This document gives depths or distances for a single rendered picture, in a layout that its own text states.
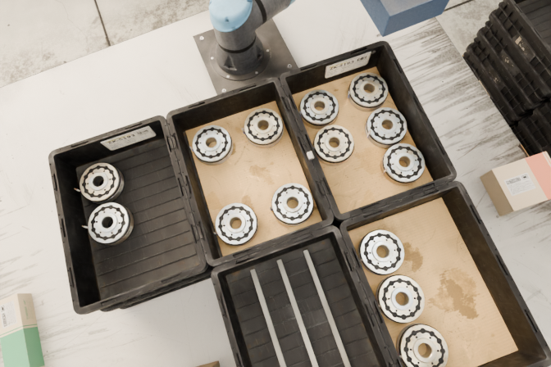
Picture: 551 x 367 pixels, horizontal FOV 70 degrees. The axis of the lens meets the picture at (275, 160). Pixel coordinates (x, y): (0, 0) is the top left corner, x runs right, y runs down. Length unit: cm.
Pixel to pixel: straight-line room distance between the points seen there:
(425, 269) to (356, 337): 23
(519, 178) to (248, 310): 78
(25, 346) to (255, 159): 74
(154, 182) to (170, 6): 154
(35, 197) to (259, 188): 69
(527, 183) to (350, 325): 60
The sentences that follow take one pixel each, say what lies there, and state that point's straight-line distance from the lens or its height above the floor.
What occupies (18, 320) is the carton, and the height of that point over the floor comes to 76.
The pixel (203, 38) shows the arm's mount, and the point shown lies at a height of 75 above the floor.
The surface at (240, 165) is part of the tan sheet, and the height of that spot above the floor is 83.
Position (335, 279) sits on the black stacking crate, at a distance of 99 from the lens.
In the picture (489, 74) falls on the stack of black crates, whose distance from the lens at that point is 197.
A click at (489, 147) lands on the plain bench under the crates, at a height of 70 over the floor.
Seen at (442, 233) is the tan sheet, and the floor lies 83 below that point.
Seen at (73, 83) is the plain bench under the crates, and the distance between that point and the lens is 147.
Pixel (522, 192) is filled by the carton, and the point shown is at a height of 77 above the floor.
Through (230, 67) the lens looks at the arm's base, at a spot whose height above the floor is 77.
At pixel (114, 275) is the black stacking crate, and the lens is 108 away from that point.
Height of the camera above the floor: 181
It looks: 71 degrees down
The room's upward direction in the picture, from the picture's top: 9 degrees counter-clockwise
